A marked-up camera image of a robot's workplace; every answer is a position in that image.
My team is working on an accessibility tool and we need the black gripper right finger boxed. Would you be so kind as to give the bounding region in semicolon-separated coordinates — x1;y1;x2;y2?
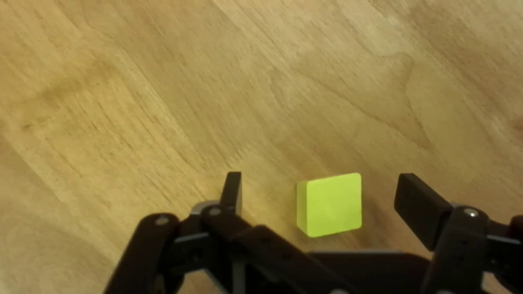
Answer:
393;173;523;294

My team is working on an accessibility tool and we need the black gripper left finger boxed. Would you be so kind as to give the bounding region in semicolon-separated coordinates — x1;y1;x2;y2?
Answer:
102;171;312;294

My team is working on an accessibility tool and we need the yellow cube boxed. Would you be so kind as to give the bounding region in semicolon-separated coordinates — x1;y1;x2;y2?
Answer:
294;171;364;240

